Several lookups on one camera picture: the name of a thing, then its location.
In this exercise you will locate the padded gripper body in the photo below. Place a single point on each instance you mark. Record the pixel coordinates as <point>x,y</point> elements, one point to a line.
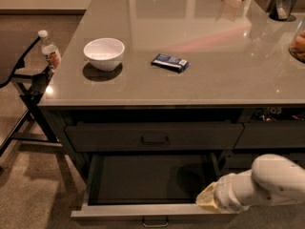
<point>223,195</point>

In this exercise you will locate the drawer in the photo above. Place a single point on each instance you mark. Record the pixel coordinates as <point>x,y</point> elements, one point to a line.
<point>153,191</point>
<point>237,163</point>
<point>272,128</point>
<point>166,136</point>

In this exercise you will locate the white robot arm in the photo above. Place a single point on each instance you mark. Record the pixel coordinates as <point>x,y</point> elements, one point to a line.
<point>272,181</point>

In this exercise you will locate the blue snack packet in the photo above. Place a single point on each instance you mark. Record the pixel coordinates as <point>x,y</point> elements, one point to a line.
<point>171,63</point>

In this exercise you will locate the glass jar with snacks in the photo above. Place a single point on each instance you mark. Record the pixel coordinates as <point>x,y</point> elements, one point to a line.
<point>297,46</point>

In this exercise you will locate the white ceramic bowl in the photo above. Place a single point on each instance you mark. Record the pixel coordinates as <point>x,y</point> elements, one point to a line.
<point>105,54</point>

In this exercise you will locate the clear plastic water bottle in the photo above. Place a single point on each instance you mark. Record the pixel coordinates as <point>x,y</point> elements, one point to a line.
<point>49,50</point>

